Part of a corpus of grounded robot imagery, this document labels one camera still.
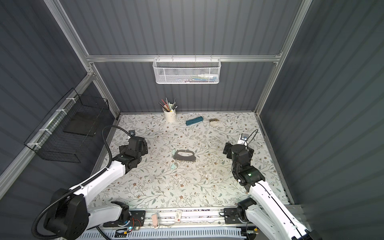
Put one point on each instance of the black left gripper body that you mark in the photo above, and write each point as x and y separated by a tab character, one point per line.
122	149

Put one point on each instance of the silver metal carabiner key holder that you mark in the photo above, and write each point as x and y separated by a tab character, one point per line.
185	155

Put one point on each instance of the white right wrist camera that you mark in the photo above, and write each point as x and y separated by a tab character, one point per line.
243	139

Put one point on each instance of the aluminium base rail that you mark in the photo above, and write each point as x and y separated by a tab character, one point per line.
162	217

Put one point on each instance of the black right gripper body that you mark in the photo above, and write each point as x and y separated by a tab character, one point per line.
229	147

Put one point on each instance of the teal stapler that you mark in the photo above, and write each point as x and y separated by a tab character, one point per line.
194	121

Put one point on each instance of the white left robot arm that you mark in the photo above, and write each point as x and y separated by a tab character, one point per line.
82	194

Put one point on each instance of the white wire mesh basket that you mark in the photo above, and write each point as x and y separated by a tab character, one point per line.
187	73

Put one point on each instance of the black wire wall basket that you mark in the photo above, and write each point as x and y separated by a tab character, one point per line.
67	134

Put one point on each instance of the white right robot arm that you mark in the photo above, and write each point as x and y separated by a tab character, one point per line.
263	208

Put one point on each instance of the white metal pen cup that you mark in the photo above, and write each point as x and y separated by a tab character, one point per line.
171	116

